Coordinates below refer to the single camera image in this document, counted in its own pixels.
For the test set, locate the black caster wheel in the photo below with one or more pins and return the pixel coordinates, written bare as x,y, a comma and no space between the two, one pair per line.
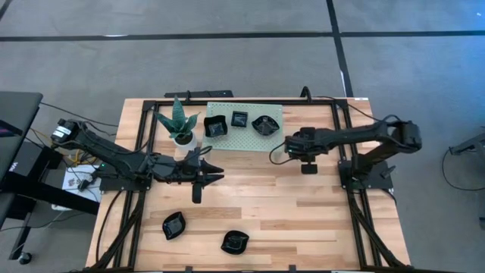
24,258

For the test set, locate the white printed box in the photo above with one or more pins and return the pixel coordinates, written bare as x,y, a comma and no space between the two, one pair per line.
74,178

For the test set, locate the green snake plant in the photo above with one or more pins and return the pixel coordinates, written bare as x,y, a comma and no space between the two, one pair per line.
178,121

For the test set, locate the grey metal stand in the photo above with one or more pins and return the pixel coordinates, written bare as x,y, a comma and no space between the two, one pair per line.
473,144

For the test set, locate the white plant pot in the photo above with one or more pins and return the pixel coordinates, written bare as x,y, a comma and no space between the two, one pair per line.
192,142

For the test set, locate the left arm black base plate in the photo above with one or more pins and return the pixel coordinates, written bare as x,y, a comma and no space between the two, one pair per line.
113,186

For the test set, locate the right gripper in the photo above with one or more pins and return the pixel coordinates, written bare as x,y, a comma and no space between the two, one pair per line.
303,146

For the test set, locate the black small square mini plate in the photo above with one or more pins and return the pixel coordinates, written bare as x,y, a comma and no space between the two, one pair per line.
239,119

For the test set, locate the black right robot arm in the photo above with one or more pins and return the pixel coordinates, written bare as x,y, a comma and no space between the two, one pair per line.
360,132

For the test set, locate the black desk frame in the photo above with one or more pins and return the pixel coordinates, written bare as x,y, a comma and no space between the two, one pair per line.
57,195

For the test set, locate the black leaf-shaped mini plate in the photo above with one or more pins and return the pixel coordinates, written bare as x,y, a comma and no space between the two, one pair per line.
174,226

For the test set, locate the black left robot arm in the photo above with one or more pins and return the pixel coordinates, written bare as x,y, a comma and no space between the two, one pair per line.
113,153

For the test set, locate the black desk top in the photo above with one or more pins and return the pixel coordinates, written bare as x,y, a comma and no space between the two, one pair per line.
17,113

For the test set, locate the pale green perforated metal shelf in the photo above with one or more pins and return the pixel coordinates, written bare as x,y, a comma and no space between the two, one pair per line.
242,142

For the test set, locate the black power strip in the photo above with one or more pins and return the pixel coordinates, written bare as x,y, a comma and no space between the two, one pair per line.
204,94

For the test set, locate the black wavy square mini plate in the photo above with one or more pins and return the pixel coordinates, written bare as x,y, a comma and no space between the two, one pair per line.
216,127

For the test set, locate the black wavy oval mini plate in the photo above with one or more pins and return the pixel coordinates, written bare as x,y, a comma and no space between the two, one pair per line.
235,242
265,126

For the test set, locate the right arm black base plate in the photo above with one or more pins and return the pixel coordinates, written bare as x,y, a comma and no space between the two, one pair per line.
379,182

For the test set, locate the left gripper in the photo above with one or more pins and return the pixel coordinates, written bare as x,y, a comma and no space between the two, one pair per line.
182,168

